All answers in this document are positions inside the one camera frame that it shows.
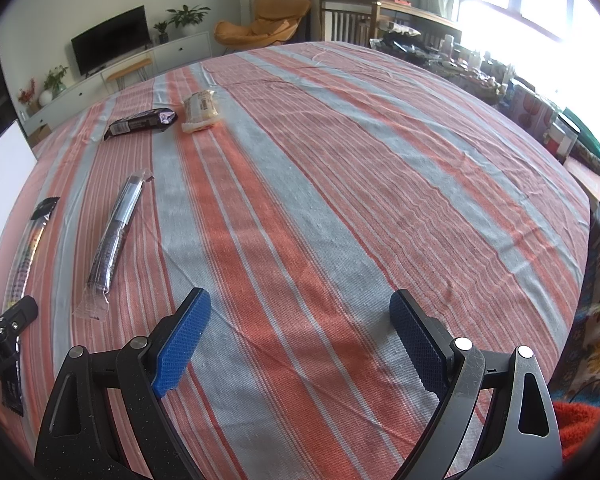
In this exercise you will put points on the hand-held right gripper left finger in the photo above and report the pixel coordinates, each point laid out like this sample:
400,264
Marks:
180,345

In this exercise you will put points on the pile of assorted household things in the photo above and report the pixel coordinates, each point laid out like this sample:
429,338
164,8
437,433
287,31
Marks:
480,70

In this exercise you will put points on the large green potted plant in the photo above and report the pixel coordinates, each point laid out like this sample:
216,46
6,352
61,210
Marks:
187,15

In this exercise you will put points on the pale cracker packet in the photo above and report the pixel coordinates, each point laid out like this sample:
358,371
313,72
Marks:
202,110

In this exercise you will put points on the bright window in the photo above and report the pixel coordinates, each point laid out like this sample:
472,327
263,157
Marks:
540,5

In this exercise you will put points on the red flower bunch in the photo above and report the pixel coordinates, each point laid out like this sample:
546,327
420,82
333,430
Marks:
27,94

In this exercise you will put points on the wooden stool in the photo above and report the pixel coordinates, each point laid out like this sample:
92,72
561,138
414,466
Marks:
127,67

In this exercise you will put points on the black television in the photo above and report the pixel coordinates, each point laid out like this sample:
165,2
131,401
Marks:
110,40

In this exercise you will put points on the leafy green potted plant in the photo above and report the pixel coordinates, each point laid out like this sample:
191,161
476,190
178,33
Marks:
55,80

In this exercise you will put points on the white television cabinet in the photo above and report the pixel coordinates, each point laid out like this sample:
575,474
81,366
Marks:
180,52

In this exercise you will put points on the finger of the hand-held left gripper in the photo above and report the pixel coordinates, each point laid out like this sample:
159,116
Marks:
20,310

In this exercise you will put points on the white round vase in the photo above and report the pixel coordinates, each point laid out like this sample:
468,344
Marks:
46,97

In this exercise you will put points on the brown cardboard box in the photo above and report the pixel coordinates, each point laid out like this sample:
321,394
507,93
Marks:
40,135

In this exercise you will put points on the wooden slatted frame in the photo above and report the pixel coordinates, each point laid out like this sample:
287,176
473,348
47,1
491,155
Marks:
347,20

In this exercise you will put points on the small potted plant dark pot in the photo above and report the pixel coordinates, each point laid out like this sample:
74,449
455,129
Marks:
162,32

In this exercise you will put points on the dark long snack packet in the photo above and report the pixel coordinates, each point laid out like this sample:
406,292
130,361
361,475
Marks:
112,235

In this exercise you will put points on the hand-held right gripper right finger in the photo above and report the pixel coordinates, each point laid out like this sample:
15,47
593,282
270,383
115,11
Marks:
420,345

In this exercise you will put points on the large white cardboard box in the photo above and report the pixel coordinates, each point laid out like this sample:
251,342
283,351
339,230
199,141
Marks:
5,185

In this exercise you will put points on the orange lounge chair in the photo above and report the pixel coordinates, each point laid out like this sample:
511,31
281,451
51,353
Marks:
265,25

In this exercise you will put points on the long yellow black snack packet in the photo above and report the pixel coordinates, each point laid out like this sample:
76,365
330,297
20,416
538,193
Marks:
27,255

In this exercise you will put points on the dark green bag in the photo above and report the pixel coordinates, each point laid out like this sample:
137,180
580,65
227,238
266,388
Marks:
587,135

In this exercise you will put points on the red fuzzy cloth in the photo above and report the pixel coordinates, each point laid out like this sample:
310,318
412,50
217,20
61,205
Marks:
580,427

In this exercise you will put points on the orange grey striped tablecloth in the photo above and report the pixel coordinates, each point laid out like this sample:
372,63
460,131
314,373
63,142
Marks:
330,185

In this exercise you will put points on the black bar packet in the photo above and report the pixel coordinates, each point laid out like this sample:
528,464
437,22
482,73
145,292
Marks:
135,124

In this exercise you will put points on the wooden table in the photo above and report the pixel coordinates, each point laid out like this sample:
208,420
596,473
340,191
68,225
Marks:
420,15

